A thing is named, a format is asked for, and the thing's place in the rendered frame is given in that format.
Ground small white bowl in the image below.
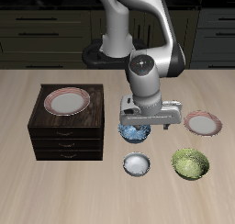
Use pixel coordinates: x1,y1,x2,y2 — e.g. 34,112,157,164
122,151,151,177

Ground pink rimmed white plate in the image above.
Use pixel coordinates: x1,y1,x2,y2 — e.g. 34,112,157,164
183,110,223,138
43,86,91,117

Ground dark kitchen cupboards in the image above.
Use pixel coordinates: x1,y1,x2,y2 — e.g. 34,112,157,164
0,0,235,70

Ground dark wooden cabinet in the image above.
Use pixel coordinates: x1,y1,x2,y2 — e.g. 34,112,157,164
27,84,106,162

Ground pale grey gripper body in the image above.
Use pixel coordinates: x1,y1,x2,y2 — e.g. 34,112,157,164
118,100,184,127

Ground green bowl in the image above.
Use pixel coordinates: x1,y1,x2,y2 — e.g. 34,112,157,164
171,148,211,182

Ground blue bowl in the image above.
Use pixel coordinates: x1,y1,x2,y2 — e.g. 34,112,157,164
117,123,152,144

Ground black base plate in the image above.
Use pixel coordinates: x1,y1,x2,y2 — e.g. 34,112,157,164
81,38,149,66

